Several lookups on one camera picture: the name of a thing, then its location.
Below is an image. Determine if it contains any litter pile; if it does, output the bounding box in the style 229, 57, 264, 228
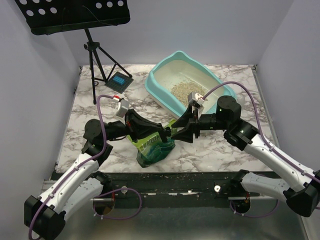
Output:
170, 81, 206, 107

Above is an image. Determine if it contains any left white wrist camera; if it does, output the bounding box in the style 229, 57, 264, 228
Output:
112, 95, 129, 119

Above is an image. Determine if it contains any black bag clip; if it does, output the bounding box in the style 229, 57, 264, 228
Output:
158, 126, 172, 143

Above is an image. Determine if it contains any teal white litter box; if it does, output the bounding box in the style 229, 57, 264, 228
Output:
144, 50, 223, 119

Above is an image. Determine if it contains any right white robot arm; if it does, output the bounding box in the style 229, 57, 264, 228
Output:
172, 95, 320, 217

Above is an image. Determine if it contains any green litter bag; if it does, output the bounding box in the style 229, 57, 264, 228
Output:
127, 119, 178, 168

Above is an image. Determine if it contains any dark lego baseplate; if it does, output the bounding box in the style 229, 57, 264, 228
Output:
105, 71, 133, 94

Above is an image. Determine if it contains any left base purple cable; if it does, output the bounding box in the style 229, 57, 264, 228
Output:
93, 187, 143, 221

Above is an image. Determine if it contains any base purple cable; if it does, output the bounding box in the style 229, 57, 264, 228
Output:
93, 187, 143, 221
229, 197, 280, 218

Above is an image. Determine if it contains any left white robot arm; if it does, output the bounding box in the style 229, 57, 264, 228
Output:
24, 109, 171, 240

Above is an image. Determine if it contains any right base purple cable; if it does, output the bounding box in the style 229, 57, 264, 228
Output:
229, 197, 280, 218

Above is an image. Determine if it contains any blue lego brick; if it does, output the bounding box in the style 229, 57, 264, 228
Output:
112, 76, 126, 86

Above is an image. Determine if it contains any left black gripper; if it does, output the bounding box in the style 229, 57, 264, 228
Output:
103, 108, 162, 143

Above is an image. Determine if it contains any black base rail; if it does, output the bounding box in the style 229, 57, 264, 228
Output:
90, 171, 256, 213

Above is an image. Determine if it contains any black music stand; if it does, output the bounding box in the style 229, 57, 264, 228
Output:
15, 0, 132, 104

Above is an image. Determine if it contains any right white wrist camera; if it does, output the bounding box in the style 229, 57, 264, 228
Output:
187, 91, 206, 110

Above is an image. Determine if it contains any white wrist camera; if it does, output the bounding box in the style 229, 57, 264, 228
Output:
112, 95, 129, 119
187, 91, 206, 110

